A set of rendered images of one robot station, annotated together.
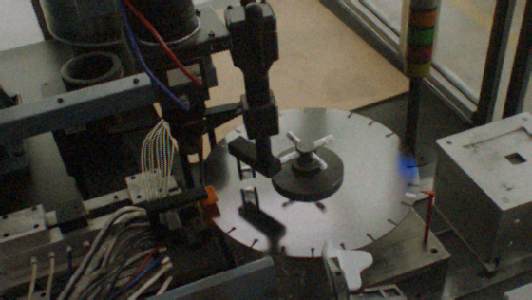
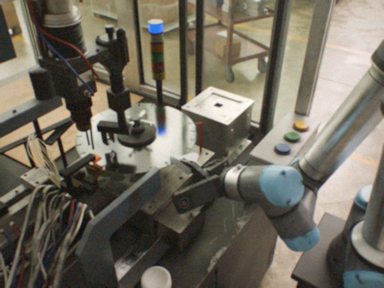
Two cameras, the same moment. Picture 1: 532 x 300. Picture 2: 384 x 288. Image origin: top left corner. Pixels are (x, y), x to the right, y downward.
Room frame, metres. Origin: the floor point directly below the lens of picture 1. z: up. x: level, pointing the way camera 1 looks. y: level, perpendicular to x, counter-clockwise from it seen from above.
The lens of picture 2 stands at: (-0.04, 0.34, 1.54)
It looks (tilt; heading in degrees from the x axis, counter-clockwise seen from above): 37 degrees down; 321
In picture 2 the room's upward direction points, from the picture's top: straight up
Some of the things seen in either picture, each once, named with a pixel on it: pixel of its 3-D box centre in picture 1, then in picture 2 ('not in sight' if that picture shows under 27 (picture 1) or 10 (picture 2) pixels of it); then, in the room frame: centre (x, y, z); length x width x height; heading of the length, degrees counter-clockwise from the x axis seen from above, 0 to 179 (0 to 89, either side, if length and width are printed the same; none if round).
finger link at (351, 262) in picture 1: (348, 260); (187, 159); (0.51, -0.09, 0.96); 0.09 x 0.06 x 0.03; 3
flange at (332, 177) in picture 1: (306, 166); (136, 130); (0.70, -0.06, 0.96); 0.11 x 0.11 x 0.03
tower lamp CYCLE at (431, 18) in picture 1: (422, 13); (156, 46); (0.91, -0.28, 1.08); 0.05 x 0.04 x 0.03; 16
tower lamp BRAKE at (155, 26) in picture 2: not in sight; (155, 26); (0.91, -0.28, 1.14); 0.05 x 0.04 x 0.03; 16
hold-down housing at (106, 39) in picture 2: (255, 68); (115, 71); (0.65, 0.00, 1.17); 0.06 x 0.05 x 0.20; 97
